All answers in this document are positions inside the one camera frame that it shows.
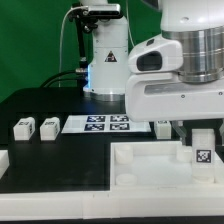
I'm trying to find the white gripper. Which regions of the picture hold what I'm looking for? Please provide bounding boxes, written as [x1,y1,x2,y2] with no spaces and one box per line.
[125,35,224,144]

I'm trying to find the white square tabletop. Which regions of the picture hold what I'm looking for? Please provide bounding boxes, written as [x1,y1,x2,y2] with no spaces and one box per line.
[110,141,224,189]

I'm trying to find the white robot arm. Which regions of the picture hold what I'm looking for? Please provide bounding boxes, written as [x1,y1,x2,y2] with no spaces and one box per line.
[125,0,224,121]

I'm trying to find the sheet with four tags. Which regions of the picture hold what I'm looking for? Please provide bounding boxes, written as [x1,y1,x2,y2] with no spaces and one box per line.
[62,114,151,134]

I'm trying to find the white obstacle front wall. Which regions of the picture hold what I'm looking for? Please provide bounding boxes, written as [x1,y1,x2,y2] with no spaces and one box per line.
[0,187,224,221]

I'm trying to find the white obstacle wall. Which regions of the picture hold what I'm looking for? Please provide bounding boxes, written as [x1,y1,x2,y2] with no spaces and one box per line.
[0,187,224,221]
[0,150,9,179]

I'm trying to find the grey cable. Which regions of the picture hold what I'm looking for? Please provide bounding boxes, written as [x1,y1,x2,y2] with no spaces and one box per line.
[58,6,81,88]

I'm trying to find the black camera on mount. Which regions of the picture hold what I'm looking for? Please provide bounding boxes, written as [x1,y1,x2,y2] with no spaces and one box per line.
[68,4,123,33]

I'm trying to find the black cables at base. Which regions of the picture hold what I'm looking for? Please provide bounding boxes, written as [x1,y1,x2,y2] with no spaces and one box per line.
[39,68,88,88]

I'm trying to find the white obstacle left wall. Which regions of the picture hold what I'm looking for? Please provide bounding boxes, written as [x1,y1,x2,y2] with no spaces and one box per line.
[0,150,9,179]

